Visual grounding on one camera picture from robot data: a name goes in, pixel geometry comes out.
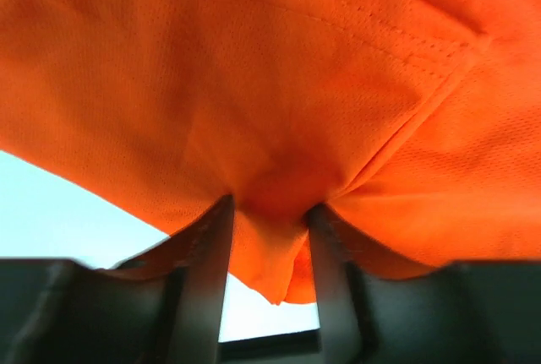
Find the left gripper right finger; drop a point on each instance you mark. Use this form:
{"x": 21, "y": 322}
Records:
{"x": 340, "y": 338}

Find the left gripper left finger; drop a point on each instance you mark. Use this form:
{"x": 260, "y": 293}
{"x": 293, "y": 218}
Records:
{"x": 195, "y": 334}

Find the orange t shirt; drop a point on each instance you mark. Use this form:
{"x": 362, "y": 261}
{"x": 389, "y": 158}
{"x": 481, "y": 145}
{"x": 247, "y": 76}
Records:
{"x": 417, "y": 121}

